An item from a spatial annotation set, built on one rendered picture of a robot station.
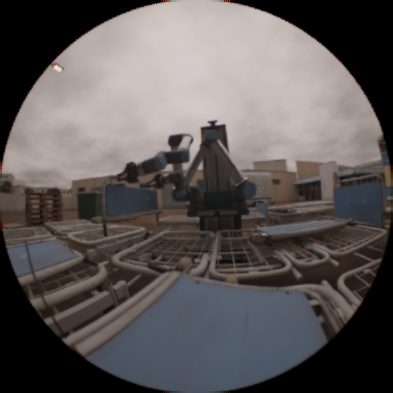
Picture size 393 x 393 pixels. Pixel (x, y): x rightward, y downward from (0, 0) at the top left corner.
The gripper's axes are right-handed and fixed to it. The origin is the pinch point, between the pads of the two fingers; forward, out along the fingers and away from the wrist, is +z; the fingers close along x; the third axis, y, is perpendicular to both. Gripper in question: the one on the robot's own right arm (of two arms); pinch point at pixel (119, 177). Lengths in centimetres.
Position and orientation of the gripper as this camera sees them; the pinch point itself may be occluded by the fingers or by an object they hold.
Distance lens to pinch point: 98.1
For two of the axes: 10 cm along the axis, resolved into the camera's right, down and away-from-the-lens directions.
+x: -2.1, -9.7, 0.7
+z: -9.6, 2.2, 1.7
